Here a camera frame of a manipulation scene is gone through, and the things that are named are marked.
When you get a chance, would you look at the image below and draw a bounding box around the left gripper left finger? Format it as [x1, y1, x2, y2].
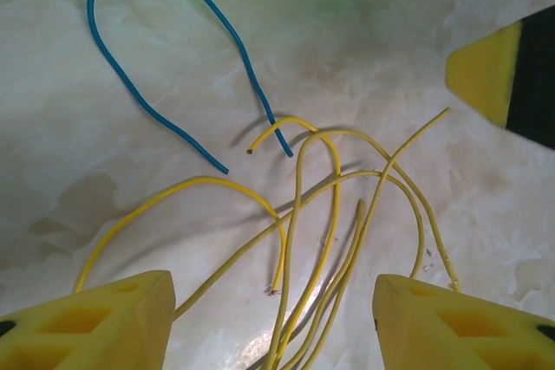
[0, 269, 177, 370]

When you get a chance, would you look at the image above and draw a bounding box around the blue wire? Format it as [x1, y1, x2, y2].
[86, 0, 296, 176]

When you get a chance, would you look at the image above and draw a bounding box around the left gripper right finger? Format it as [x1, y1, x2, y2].
[373, 273, 555, 370]

